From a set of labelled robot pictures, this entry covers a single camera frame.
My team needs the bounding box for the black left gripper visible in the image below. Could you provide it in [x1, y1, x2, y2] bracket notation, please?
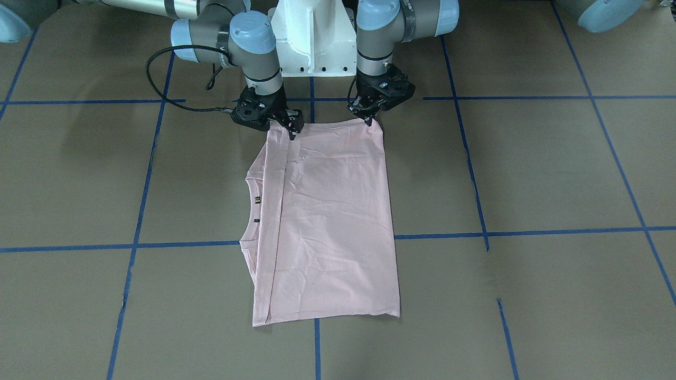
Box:
[349, 64, 416, 127]

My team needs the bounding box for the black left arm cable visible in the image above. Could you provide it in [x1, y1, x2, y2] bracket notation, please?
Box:
[346, 74, 365, 114]

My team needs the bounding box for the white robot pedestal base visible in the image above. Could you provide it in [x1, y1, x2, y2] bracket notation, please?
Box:
[267, 1, 357, 78]

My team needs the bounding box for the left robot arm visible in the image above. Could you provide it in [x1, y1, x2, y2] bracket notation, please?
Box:
[348, 1, 459, 126]

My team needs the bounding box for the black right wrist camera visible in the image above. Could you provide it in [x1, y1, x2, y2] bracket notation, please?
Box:
[230, 87, 273, 132]

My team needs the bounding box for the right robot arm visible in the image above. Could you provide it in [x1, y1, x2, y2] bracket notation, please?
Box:
[100, 1, 304, 139]

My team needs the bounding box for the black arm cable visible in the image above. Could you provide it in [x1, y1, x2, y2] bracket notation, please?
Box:
[146, 45, 238, 113]
[346, 74, 365, 114]

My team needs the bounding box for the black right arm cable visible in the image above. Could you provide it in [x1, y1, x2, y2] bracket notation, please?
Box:
[146, 45, 238, 113]

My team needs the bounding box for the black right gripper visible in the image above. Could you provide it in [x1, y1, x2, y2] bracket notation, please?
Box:
[252, 87, 304, 140]

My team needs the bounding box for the pink Snoopy t-shirt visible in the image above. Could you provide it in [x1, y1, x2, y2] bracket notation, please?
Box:
[239, 119, 400, 327]

